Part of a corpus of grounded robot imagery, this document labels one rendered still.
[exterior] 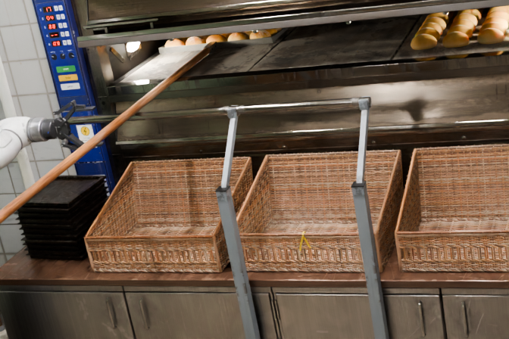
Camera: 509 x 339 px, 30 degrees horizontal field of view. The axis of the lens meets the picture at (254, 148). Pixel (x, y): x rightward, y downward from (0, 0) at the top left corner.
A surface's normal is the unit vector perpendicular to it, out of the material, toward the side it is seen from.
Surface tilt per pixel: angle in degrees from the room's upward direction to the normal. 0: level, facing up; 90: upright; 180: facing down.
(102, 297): 92
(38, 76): 90
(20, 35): 90
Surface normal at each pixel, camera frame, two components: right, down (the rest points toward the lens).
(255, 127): -0.37, 0.03
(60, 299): -0.32, 0.37
